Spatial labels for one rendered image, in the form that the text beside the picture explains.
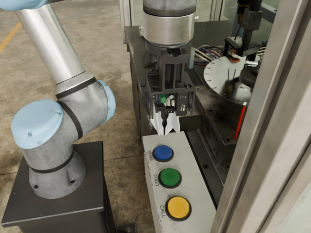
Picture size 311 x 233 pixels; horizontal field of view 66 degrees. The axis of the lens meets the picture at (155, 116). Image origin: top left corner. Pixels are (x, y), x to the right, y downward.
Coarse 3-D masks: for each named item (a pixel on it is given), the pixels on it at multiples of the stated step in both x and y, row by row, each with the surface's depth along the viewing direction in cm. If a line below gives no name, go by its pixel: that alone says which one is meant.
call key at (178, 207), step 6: (174, 198) 46; (180, 198) 46; (168, 204) 45; (174, 204) 45; (180, 204) 45; (186, 204) 45; (168, 210) 45; (174, 210) 44; (180, 210) 44; (186, 210) 44; (174, 216) 44; (180, 216) 44
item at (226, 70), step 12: (216, 60) 82; (228, 60) 82; (240, 60) 82; (204, 72) 76; (216, 72) 76; (228, 72) 76; (216, 84) 70; (228, 84) 70; (240, 84) 70; (228, 96) 66; (240, 96) 66
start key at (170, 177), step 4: (168, 168) 52; (164, 172) 51; (168, 172) 51; (172, 172) 51; (176, 172) 51; (164, 176) 50; (168, 176) 50; (172, 176) 50; (176, 176) 50; (164, 180) 49; (168, 180) 49; (172, 180) 49; (176, 180) 49; (168, 184) 49; (172, 184) 49
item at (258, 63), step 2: (262, 56) 73; (260, 58) 73; (262, 58) 72; (260, 60) 70; (246, 62) 71; (248, 62) 71; (250, 62) 71; (252, 62) 71; (254, 62) 71; (256, 62) 70; (258, 62) 70; (260, 62) 69; (250, 64) 71; (252, 64) 71; (254, 64) 71; (256, 64) 71; (258, 64) 70; (260, 64) 70; (256, 66) 71; (258, 66) 70; (256, 68) 71; (258, 68) 71; (256, 70) 72; (258, 70) 71
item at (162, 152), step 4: (156, 148) 56; (160, 148) 56; (164, 148) 56; (168, 148) 56; (156, 152) 55; (160, 152) 55; (164, 152) 55; (168, 152) 55; (156, 156) 55; (160, 156) 54; (164, 156) 54; (168, 156) 55
